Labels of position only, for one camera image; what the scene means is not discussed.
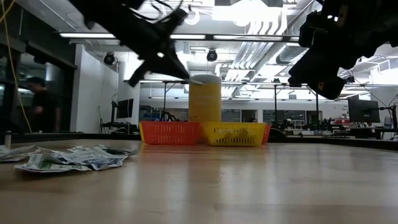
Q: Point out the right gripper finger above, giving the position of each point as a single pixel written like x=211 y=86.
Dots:
x=297 y=77
x=308 y=67

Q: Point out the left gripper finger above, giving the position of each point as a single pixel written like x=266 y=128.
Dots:
x=171 y=73
x=174 y=63

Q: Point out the black background robot arm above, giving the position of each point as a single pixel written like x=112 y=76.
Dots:
x=169 y=116

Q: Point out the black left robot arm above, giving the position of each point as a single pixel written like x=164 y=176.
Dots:
x=102 y=15

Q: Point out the black round ceiling spotlight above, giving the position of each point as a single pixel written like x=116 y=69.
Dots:
x=211 y=55
x=109 y=58

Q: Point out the yellow canister white lid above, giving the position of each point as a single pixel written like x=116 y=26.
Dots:
x=205 y=102

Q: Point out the black computer monitor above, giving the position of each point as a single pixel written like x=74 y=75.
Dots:
x=363 y=110
x=125 y=108

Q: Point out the orange plastic basket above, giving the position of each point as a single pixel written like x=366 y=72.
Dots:
x=169 y=133
x=267 y=133

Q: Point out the person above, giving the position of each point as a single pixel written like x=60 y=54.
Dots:
x=43 y=105
x=252 y=119

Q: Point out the long overhead light bar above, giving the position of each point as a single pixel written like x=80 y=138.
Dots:
x=233 y=37

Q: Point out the yellow plastic basket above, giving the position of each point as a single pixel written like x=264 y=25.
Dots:
x=140 y=132
x=234 y=134

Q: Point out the dark office desk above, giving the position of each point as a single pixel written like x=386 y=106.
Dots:
x=119 y=126
x=367 y=132

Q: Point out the white pad packet dark print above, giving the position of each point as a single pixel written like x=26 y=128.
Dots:
x=12 y=158
x=119 y=151
x=84 y=150
x=99 y=161

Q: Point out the small white cylinder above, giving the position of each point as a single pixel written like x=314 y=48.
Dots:
x=7 y=140

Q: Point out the silver round ventilation duct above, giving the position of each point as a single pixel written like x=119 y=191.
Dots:
x=289 y=53

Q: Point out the black ceiling camera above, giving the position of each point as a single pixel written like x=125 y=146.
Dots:
x=349 y=80

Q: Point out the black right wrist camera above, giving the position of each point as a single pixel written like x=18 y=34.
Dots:
x=314 y=29

